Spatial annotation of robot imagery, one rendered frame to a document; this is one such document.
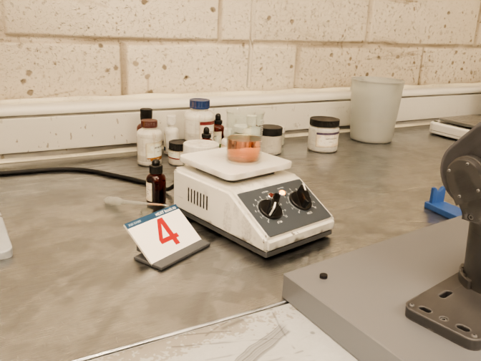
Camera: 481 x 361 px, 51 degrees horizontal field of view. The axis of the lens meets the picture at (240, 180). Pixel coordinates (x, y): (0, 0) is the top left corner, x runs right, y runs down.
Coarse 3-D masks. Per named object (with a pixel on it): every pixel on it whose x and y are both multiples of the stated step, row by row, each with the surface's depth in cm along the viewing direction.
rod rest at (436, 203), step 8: (432, 192) 81; (440, 192) 81; (432, 200) 81; (440, 200) 82; (432, 208) 80; (440, 208) 79; (448, 208) 79; (456, 208) 79; (448, 216) 78; (456, 216) 76
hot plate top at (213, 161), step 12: (180, 156) 72; (192, 156) 72; (204, 156) 72; (216, 156) 73; (264, 156) 74; (276, 156) 74; (204, 168) 68; (216, 168) 67; (228, 168) 67; (240, 168) 67; (252, 168) 68; (264, 168) 68; (276, 168) 70; (288, 168) 71
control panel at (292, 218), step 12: (300, 180) 71; (252, 192) 66; (264, 192) 66; (276, 192) 67; (288, 192) 68; (252, 204) 64; (288, 204) 67; (312, 204) 68; (264, 216) 63; (288, 216) 65; (300, 216) 66; (312, 216) 67; (324, 216) 68; (264, 228) 62; (276, 228) 62; (288, 228) 63
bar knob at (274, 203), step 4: (276, 196) 64; (280, 196) 64; (264, 200) 65; (268, 200) 65; (272, 200) 63; (276, 200) 63; (260, 204) 64; (264, 204) 64; (268, 204) 64; (272, 204) 63; (276, 204) 63; (260, 208) 63; (264, 208) 64; (268, 208) 63; (272, 208) 62; (276, 208) 62; (280, 208) 65; (264, 212) 63; (268, 212) 63; (272, 212) 62; (276, 212) 64; (280, 212) 64; (268, 216) 63; (272, 216) 63; (276, 216) 63; (280, 216) 64
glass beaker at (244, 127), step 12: (240, 108) 71; (252, 108) 71; (228, 120) 68; (240, 120) 67; (252, 120) 67; (228, 132) 68; (240, 132) 67; (252, 132) 67; (228, 144) 69; (240, 144) 68; (252, 144) 68; (228, 156) 69; (240, 156) 68; (252, 156) 69
